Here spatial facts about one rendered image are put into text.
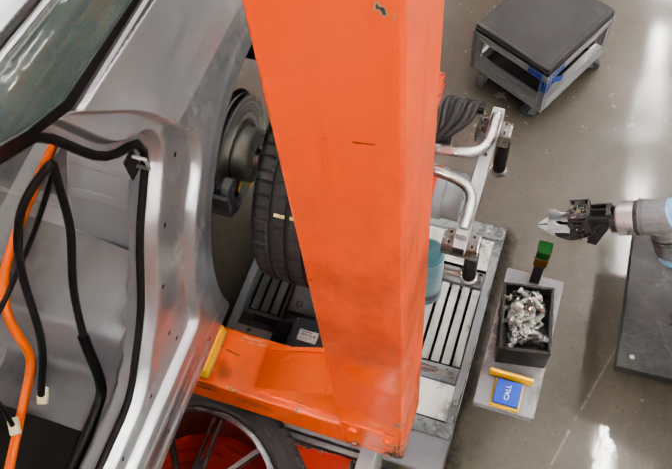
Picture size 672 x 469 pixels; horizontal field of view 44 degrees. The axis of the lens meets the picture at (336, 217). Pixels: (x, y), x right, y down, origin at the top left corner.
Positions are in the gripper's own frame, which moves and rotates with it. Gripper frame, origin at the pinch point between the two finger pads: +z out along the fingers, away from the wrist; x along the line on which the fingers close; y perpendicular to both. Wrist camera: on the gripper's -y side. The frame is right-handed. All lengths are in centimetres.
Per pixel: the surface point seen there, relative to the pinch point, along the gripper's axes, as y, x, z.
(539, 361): -19.1, 31.7, 3.1
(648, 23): -78, -143, -3
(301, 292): -12, 14, 83
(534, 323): -12.4, 23.5, 3.5
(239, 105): 63, -2, 62
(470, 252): 30.8, 25.1, 5.3
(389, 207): 116, 66, -24
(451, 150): 40.6, 1.9, 10.6
